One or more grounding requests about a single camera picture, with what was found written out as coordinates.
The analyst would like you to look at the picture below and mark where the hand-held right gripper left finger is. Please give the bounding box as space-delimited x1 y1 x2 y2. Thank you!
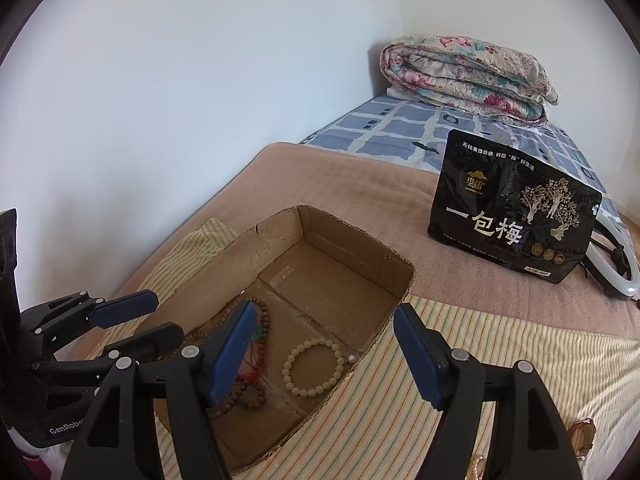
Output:
60 300 258 480

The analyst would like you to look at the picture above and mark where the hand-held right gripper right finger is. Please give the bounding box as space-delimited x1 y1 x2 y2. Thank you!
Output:
392 303 583 480

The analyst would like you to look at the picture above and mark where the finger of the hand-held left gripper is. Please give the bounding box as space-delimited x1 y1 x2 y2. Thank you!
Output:
32 324 186 386
20 290 158 356

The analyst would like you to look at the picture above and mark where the brown wooden bead necklace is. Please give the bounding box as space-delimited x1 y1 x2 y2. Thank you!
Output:
187 297 271 421

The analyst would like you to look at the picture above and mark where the cream bead bracelet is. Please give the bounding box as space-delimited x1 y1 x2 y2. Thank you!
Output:
281 337 347 397

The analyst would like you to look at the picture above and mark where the cardboard box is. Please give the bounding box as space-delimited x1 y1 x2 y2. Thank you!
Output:
87 205 416 476

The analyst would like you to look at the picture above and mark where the yellow striped cloth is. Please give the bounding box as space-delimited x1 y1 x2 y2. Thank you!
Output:
85 217 640 480

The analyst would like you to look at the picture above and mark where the pink cloth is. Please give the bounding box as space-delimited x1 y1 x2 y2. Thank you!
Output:
22 452 63 480

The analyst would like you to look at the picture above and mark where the black snack pouch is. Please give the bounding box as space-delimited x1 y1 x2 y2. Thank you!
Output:
427 128 602 284

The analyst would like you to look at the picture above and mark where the brown blanket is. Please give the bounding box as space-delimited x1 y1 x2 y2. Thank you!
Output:
70 142 640 361

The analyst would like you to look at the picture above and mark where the blue checked bed sheet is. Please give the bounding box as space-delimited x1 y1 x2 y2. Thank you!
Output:
300 94 623 226

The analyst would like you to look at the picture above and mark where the folded floral quilt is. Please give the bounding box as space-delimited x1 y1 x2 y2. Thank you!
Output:
380 34 560 126

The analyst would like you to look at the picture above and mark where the white ring light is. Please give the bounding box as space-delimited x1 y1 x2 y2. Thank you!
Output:
582 210 640 303

